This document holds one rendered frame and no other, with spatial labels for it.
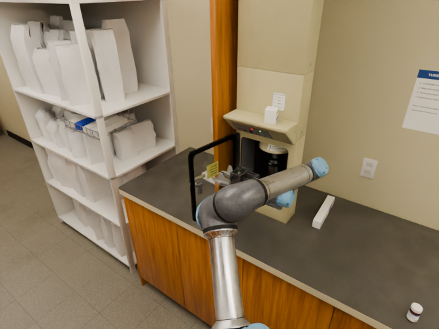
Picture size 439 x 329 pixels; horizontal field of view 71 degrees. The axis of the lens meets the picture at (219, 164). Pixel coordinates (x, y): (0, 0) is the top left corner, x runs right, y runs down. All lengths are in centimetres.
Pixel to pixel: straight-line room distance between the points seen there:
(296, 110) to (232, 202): 59
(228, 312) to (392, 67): 127
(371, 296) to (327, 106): 95
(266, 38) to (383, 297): 115
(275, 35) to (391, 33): 55
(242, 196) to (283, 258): 63
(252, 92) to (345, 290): 93
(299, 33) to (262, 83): 26
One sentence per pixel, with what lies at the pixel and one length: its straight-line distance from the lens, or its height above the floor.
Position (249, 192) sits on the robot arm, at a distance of 94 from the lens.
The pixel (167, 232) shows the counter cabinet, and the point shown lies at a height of 76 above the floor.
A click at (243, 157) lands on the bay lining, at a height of 124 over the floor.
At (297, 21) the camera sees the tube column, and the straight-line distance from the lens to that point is 131.
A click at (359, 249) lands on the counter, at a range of 164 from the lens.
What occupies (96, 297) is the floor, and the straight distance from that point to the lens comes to 270.
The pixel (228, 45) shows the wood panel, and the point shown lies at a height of 179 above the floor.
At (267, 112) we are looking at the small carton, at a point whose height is 156.
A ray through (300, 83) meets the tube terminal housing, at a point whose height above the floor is 168.
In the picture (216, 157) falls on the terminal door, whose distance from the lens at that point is 150.
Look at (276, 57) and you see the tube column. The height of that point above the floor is 177.
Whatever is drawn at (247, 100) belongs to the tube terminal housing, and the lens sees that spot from 147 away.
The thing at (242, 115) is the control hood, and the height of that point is 151.
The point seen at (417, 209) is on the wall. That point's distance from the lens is 192.
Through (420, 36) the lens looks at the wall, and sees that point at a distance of 165.
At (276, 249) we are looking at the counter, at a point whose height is 94.
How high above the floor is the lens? 202
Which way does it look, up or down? 30 degrees down
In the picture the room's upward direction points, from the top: 1 degrees counter-clockwise
